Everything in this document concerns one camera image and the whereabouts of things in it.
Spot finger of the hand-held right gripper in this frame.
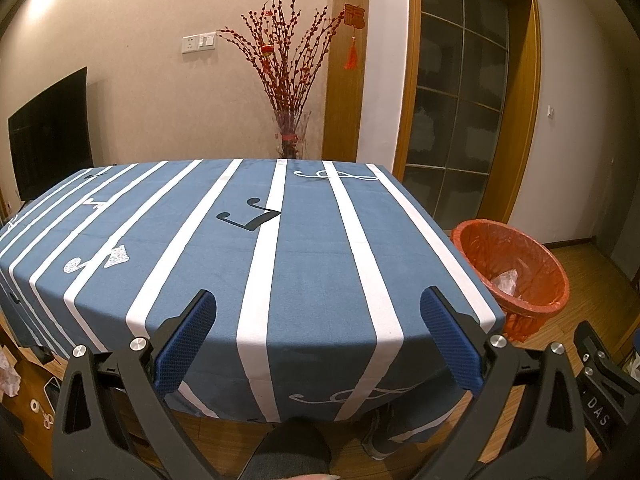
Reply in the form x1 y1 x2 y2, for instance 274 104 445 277
572 320 623 391

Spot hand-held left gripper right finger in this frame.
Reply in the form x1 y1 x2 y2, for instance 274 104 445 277
420 285 588 480

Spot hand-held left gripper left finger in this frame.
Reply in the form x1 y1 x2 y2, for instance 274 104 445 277
52 289 218 480

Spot clear plastic bag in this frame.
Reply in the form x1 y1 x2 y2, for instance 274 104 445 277
492 269 522 297

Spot red basket with red liner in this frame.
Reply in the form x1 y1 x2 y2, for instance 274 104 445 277
450 219 571 344

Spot grey shoe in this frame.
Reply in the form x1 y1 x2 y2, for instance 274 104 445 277
360 405 402 461

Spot person's leg in dark trousers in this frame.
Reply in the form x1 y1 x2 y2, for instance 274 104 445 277
239 417 334 480

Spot blue white striped tablecloth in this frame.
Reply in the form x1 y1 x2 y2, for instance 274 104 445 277
0 158 506 443

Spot white tape rolls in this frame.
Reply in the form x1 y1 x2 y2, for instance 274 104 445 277
29 400 55 428

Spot white plastic bag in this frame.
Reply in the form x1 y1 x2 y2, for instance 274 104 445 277
0 349 24 397

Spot glass vase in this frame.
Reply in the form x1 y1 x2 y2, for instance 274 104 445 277
272 110 312 160

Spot black television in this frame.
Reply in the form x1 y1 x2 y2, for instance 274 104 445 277
7 66 96 202

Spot red berry branches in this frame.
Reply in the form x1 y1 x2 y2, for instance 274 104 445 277
216 0 346 113

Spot red hanging tassel ornament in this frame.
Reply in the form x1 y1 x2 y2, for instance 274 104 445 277
343 3 367 72

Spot glass door with wooden frame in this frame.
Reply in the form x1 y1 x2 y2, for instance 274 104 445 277
392 0 544 227

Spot white wall socket panel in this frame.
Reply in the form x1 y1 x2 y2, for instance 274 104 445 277
181 32 217 54

